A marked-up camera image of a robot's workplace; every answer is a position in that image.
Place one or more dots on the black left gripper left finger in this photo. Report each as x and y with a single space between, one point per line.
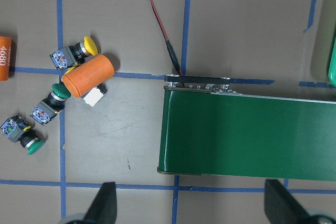
103 209

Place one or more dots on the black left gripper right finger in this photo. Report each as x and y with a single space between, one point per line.
280 206

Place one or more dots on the green push button switch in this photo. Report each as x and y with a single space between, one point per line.
52 105

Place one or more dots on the plain orange cylinder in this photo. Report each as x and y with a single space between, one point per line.
102 64

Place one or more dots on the yellow push button switch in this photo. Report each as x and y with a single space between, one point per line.
70 56

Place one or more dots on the orange cylinder marked 4680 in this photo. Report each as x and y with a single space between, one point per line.
6 46

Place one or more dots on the green conveyor belt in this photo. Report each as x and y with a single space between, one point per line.
209 129

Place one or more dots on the green plastic tray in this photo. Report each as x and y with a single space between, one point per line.
332 65

